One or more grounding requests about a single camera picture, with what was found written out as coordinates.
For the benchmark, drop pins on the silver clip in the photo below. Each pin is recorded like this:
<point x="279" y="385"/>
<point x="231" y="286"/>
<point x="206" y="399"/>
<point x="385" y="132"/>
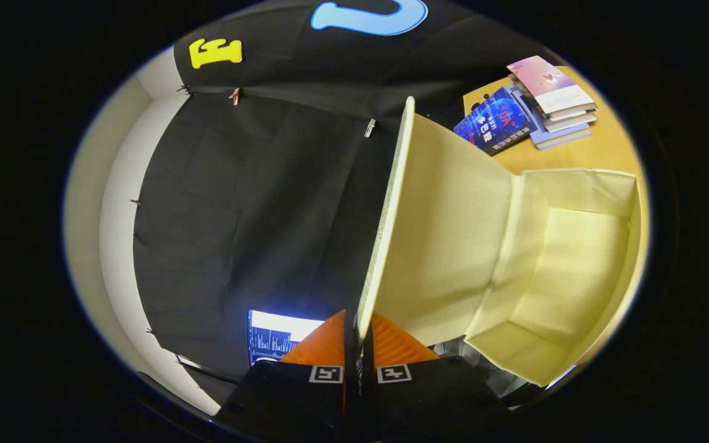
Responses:
<point x="370" y="127"/>

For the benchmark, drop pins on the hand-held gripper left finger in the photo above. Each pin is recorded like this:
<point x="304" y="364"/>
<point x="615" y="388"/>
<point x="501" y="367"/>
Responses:
<point x="293" y="400"/>

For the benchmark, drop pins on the white book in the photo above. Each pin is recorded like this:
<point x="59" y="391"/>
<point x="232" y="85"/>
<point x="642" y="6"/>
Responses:
<point x="570" y="117"/>

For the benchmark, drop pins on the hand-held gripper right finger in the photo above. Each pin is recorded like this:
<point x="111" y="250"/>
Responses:
<point x="428" y="394"/>

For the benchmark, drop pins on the pale blue book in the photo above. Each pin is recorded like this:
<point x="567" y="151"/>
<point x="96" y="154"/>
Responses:
<point x="560" y="138"/>

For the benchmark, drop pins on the grey-green fabric storage box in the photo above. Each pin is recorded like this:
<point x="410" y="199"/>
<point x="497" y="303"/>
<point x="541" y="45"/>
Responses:
<point x="453" y="246"/>

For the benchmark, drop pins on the black backdrop cloth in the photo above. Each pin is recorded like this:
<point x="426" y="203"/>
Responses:
<point x="256" y="215"/>

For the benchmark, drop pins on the blue cover book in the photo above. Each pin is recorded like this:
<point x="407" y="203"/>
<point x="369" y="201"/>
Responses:
<point x="495" y="126"/>

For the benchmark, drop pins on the computer monitor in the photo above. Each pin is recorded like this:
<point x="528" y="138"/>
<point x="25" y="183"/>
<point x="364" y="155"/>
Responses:
<point x="274" y="341"/>

